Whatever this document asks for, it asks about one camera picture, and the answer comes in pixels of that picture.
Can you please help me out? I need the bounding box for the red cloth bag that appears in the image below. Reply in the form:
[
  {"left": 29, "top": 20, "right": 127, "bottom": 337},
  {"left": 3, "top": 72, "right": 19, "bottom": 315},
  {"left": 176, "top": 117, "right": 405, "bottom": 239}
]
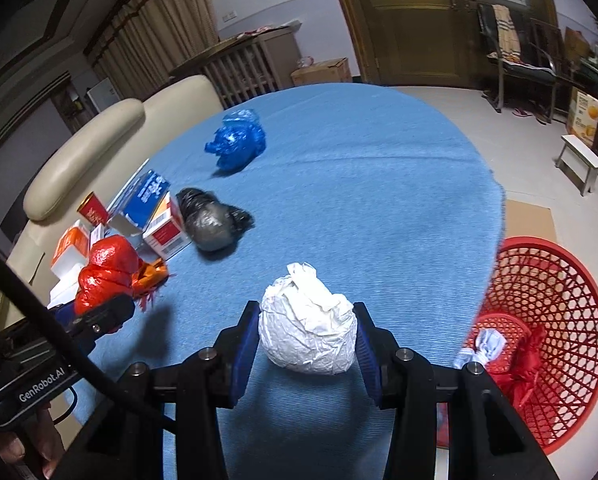
[{"left": 463, "top": 313, "right": 547, "bottom": 412}]

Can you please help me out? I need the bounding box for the blue toothpaste box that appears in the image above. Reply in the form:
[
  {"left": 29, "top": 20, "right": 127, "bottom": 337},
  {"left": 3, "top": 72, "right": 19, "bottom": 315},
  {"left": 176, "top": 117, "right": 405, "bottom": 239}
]
[{"left": 107, "top": 169, "right": 170, "bottom": 236}]

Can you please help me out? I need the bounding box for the wooden radiator cabinet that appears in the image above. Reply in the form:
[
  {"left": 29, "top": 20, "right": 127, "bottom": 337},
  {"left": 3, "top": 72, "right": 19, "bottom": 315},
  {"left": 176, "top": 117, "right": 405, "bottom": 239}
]
[{"left": 170, "top": 26, "right": 301, "bottom": 108}]

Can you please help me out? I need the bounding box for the blue tablecloth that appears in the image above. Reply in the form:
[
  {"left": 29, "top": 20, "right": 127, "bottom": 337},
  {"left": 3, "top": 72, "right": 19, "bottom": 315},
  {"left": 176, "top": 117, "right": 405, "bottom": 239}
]
[{"left": 90, "top": 84, "right": 505, "bottom": 479}]

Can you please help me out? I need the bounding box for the yellow printed carton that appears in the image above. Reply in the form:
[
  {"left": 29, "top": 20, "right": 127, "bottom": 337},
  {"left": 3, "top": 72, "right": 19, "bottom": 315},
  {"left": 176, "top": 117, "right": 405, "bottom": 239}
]
[{"left": 566, "top": 88, "right": 598, "bottom": 148}]

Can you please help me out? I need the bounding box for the black plastic bag bundle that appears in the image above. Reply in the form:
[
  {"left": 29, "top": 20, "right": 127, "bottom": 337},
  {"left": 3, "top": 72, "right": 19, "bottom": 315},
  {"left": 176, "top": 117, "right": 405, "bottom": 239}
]
[{"left": 176, "top": 188, "right": 254, "bottom": 252}]

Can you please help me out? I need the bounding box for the beige leather sofa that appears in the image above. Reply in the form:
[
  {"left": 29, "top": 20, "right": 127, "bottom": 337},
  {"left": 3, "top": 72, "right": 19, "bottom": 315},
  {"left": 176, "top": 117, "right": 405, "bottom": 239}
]
[{"left": 7, "top": 75, "right": 223, "bottom": 304}]

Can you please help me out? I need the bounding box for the black metal chair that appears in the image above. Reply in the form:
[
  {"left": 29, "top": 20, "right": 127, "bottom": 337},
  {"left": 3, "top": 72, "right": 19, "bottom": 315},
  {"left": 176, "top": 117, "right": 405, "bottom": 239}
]
[{"left": 477, "top": 3, "right": 562, "bottom": 124}]

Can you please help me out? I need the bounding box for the white tissue pile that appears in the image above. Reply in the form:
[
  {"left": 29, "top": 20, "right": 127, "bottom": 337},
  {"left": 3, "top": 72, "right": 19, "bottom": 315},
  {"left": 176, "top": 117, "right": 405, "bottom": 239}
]
[{"left": 47, "top": 266, "right": 82, "bottom": 309}]

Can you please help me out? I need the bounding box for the red paper cup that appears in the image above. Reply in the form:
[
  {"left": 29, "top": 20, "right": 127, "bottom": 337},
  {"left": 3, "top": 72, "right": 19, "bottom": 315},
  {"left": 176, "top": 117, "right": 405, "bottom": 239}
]
[{"left": 76, "top": 192, "right": 109, "bottom": 228}]

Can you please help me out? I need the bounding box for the red white medicine box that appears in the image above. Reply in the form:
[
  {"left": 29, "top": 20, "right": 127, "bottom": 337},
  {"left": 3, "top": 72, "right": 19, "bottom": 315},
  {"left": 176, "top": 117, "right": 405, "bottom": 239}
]
[{"left": 142, "top": 192, "right": 190, "bottom": 260}]

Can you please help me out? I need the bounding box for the white stick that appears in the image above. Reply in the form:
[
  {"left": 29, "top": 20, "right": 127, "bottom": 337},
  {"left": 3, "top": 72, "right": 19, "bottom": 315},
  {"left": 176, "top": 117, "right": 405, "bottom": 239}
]
[{"left": 107, "top": 157, "right": 150, "bottom": 214}]

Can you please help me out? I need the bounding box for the flat cardboard sheet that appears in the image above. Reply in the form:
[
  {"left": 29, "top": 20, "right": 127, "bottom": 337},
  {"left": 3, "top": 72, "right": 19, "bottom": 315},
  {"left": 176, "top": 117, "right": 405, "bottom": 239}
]
[{"left": 505, "top": 200, "right": 557, "bottom": 243}]

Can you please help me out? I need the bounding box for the beige curtain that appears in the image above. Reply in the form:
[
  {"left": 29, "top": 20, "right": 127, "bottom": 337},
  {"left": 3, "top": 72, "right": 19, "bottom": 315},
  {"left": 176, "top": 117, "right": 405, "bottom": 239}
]
[{"left": 84, "top": 0, "right": 218, "bottom": 100}]

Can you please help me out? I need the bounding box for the person left hand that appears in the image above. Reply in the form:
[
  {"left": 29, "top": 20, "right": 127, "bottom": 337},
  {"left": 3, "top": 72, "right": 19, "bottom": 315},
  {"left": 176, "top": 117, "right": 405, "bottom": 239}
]
[{"left": 0, "top": 403, "right": 66, "bottom": 479}]

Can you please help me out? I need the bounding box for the orange wrapper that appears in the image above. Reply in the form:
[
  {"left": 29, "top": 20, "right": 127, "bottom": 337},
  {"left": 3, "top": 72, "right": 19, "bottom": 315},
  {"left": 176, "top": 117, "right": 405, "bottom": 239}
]
[{"left": 132, "top": 258, "right": 170, "bottom": 312}]

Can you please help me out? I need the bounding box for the white paper ball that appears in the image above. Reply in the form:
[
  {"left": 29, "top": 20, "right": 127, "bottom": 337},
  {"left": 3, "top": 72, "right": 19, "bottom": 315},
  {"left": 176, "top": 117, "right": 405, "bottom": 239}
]
[{"left": 258, "top": 262, "right": 357, "bottom": 376}]

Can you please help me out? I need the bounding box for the brown cardboard box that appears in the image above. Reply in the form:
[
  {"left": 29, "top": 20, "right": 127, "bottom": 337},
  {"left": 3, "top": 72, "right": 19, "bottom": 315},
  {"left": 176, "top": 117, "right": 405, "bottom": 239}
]
[{"left": 291, "top": 58, "right": 352, "bottom": 86}]

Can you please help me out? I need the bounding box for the orange white tissue pack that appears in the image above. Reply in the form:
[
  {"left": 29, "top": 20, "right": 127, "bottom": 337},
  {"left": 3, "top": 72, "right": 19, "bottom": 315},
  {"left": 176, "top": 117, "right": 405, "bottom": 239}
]
[{"left": 50, "top": 221, "right": 90, "bottom": 280}]

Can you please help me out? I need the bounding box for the blue plastic bag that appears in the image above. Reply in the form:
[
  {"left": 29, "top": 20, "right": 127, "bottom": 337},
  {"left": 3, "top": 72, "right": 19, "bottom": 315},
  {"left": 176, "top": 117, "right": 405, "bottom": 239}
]
[{"left": 204, "top": 108, "right": 266, "bottom": 174}]

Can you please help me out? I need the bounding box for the white purple medicine box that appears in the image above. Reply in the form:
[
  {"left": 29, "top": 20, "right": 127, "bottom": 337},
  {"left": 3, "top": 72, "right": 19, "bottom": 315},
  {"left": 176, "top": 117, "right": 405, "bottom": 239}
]
[{"left": 90, "top": 223, "right": 107, "bottom": 249}]

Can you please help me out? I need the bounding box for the red plastic bag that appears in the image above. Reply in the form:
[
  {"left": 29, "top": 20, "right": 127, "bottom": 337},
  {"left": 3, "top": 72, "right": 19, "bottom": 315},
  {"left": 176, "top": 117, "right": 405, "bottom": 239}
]
[{"left": 74, "top": 235, "right": 142, "bottom": 316}]

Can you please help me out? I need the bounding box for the small white stool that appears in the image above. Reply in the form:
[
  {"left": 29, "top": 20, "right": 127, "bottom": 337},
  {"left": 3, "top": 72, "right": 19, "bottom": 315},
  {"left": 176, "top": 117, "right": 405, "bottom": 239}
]
[{"left": 555, "top": 134, "right": 598, "bottom": 197}]

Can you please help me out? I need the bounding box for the wooden double door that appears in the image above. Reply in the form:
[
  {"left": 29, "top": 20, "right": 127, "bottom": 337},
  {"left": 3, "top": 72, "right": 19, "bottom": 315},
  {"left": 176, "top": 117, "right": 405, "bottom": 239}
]
[{"left": 339, "top": 0, "right": 557, "bottom": 88}]

